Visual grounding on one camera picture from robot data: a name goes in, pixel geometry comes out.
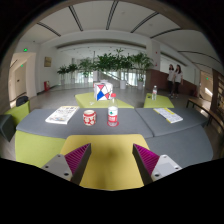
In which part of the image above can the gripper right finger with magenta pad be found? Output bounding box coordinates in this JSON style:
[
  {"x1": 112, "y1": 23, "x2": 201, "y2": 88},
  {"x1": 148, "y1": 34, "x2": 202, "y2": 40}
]
[{"x1": 132, "y1": 144, "x2": 181, "y2": 185}]

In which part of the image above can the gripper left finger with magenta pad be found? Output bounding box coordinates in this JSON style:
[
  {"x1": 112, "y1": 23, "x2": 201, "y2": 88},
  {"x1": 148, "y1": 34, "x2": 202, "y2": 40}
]
[{"x1": 42, "y1": 143, "x2": 91, "y2": 185}]

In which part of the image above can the clear bottle with red cap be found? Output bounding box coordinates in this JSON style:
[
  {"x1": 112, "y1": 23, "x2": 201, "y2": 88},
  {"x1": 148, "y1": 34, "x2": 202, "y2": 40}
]
[{"x1": 108, "y1": 93, "x2": 118, "y2": 122}]

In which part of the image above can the white magazine on left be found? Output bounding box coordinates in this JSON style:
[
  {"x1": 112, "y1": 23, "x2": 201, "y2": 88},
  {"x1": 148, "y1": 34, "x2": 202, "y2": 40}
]
[{"x1": 45, "y1": 106, "x2": 79, "y2": 125}]

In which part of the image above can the red and white mug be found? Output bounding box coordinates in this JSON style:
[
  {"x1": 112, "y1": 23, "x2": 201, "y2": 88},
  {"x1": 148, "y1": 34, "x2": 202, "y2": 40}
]
[{"x1": 83, "y1": 110, "x2": 96, "y2": 126}]

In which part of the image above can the yellow and white booklet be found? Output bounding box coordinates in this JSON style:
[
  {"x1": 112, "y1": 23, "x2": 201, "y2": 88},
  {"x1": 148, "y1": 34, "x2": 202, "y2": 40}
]
[{"x1": 154, "y1": 108, "x2": 183, "y2": 124}]

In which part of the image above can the round red coaster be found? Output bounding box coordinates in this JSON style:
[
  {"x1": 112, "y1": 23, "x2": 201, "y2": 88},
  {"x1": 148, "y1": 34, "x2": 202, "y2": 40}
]
[{"x1": 107, "y1": 121, "x2": 119, "y2": 127}]

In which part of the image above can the clear bottle on far table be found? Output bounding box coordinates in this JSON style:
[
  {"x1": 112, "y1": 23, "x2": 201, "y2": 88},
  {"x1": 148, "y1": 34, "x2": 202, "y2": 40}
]
[{"x1": 152, "y1": 86, "x2": 157, "y2": 100}]

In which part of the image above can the green chair on left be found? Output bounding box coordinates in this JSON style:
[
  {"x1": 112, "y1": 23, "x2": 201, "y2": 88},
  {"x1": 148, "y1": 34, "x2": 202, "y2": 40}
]
[{"x1": 6, "y1": 101, "x2": 30, "y2": 125}]

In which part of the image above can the long wooden bench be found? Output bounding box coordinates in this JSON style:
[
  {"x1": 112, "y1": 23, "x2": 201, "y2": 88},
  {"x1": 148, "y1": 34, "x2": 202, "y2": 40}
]
[{"x1": 186, "y1": 98, "x2": 224, "y2": 131}]

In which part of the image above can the red white blue cube box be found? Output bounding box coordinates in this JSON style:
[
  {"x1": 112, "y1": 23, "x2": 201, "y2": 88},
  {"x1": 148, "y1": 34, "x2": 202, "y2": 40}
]
[{"x1": 94, "y1": 82, "x2": 113, "y2": 101}]

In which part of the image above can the dark chair on left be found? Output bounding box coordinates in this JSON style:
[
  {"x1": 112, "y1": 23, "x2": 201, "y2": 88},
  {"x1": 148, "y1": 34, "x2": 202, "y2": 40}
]
[{"x1": 16, "y1": 96, "x2": 29, "y2": 107}]

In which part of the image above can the red fire extinguisher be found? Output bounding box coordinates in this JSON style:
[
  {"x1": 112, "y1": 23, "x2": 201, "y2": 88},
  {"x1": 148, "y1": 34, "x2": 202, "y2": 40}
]
[{"x1": 44, "y1": 81, "x2": 50, "y2": 91}]

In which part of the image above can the person in white shirt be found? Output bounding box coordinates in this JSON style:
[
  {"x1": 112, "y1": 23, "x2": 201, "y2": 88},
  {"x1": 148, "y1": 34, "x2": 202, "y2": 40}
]
[
  {"x1": 167, "y1": 64, "x2": 175, "y2": 97},
  {"x1": 173, "y1": 65, "x2": 183, "y2": 96}
]

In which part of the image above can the wooden bookshelf on right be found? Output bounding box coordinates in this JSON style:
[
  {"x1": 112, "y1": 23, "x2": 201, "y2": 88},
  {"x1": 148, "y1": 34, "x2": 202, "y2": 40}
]
[{"x1": 211, "y1": 69, "x2": 224, "y2": 120}]

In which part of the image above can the row of green potted plants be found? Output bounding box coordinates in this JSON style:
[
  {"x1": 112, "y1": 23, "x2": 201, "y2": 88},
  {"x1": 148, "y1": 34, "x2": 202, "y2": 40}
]
[{"x1": 57, "y1": 49, "x2": 153, "y2": 81}]

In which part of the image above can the framed picture on wall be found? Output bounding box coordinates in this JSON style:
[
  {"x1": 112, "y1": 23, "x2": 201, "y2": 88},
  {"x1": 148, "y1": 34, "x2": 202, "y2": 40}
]
[{"x1": 44, "y1": 57, "x2": 52, "y2": 67}]

